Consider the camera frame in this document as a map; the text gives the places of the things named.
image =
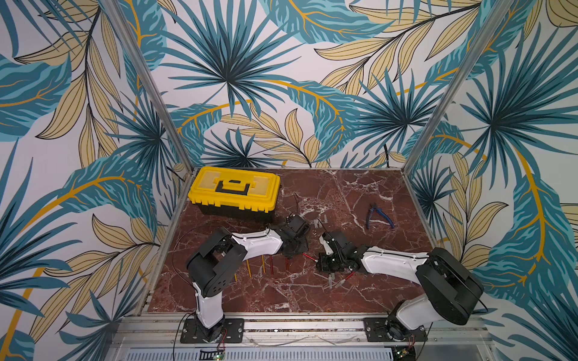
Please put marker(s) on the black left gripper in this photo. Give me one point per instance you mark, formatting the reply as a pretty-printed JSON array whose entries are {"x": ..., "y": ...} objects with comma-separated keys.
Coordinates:
[{"x": 305, "y": 247}]

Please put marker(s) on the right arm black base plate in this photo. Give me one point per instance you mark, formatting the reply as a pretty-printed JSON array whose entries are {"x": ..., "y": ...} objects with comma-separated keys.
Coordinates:
[{"x": 381, "y": 329}]

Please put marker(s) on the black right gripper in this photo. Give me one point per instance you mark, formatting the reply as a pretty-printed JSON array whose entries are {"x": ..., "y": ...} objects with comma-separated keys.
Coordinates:
[{"x": 330, "y": 256}]

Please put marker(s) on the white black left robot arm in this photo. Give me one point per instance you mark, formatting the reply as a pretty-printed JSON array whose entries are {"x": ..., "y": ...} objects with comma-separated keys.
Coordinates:
[{"x": 213, "y": 266}]

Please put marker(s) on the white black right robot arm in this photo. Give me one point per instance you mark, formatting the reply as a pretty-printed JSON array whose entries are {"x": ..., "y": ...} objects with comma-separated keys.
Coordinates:
[{"x": 450, "y": 291}]

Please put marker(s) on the yellow black plastic toolbox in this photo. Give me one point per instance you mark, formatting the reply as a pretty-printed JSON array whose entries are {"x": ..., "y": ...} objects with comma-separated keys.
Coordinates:
[{"x": 236, "y": 193}]

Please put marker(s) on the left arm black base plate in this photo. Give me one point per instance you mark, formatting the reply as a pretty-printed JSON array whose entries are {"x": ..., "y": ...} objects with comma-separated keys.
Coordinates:
[{"x": 229, "y": 330}]

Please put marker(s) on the red carving knife angled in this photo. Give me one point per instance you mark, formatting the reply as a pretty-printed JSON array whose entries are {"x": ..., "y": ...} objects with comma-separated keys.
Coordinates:
[{"x": 343, "y": 281}]

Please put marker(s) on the aluminium front frame rail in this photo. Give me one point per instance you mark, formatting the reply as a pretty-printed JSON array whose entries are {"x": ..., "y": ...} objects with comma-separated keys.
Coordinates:
[{"x": 292, "y": 329}]

